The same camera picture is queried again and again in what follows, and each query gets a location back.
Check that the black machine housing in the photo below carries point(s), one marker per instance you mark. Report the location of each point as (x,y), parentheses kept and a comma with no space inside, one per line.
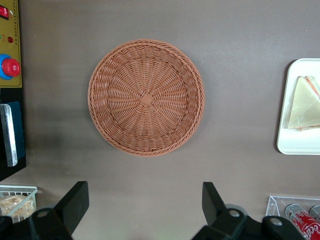
(21,130)

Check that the bagged puffed snack pack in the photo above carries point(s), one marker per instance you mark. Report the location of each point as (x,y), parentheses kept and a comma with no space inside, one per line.
(15,205)

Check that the red rocker switch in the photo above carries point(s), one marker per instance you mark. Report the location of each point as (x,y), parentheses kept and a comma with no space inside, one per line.
(3,12)

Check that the beige plastic tray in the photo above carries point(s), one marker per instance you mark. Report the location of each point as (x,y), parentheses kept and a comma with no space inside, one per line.
(300,145)

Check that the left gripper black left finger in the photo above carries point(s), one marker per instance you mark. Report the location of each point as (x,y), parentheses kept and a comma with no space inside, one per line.
(75,205)

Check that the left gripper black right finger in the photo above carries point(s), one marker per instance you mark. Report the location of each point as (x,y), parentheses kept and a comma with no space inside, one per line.
(215,210)

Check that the round brown wicker basket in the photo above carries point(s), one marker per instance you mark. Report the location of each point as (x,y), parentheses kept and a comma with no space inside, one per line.
(146,100)

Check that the red cola bottle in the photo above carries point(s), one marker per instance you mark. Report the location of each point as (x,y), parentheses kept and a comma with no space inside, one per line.
(307,223)
(316,212)

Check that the triangle sandwich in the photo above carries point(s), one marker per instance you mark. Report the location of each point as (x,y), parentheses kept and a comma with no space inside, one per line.
(305,105)

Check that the clear acrylic bottle rack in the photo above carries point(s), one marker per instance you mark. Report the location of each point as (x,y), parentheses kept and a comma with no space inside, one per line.
(272,205)

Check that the red emergency stop button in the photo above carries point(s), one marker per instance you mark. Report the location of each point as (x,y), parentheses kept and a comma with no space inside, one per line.
(10,67)

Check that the yellow control panel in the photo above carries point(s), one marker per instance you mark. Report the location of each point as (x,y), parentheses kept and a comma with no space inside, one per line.
(11,30)

